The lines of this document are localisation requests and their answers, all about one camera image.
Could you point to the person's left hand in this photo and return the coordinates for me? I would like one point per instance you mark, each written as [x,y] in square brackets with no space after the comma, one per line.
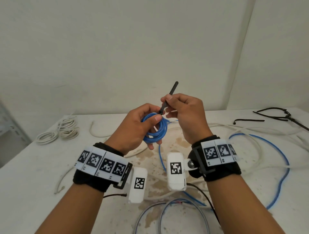
[128,135]

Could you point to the person's right hand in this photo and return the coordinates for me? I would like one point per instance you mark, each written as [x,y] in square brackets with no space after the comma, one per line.
[190,115]

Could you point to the person's left forearm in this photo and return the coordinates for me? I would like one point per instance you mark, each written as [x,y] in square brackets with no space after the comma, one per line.
[72,212]

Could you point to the person's right forearm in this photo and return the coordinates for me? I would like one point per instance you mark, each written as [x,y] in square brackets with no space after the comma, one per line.
[241,207]

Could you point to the black left wristband with markers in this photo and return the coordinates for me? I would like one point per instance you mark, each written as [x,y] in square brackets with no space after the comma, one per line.
[89,180]

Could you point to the black wristband with markers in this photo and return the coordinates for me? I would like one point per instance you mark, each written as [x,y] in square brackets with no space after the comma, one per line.
[89,180]
[227,171]

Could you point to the black right wristband with markers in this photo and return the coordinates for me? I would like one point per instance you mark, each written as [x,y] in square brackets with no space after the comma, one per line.
[227,171]

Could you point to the grey metal shelf rack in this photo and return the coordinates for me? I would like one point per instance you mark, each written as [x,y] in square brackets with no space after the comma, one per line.
[12,135]

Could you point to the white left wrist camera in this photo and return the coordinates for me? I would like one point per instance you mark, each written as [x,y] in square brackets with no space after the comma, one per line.
[137,195]

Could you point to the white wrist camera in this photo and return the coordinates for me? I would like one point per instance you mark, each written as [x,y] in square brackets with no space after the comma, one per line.
[176,183]
[137,195]

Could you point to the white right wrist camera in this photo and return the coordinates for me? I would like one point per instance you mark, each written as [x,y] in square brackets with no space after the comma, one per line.
[176,183]

